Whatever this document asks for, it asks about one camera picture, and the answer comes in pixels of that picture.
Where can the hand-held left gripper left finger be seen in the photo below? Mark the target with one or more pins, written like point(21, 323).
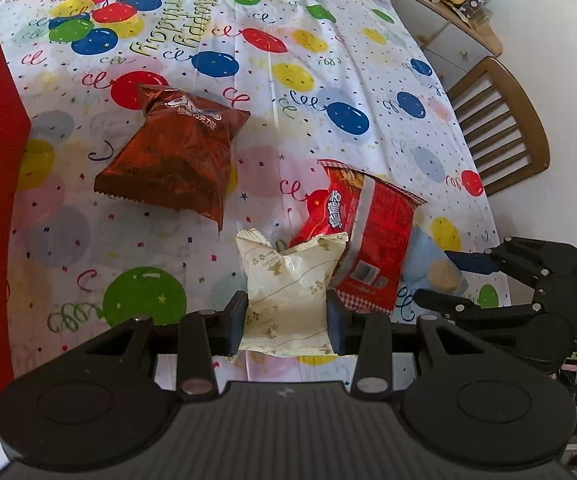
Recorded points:
point(236, 320)

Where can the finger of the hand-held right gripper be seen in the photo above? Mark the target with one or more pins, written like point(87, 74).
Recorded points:
point(518, 330)
point(470, 261)

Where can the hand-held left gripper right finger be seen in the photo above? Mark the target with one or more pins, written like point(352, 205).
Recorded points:
point(336, 325)

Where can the light blue snack packet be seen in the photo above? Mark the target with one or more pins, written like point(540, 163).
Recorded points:
point(433, 270)

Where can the cream snack packet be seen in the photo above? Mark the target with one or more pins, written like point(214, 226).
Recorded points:
point(288, 300)

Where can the large red snack bag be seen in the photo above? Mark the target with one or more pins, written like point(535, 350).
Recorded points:
point(378, 230)

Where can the brown foil snack bag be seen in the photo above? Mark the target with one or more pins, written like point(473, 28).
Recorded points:
point(178, 160)

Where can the wooden slat-back chair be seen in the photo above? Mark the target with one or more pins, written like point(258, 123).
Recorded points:
point(513, 90)

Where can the balloon print tablecloth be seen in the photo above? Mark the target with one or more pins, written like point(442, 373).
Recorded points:
point(268, 110)

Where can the white wooden cabinet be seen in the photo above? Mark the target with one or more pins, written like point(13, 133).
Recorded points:
point(438, 25)

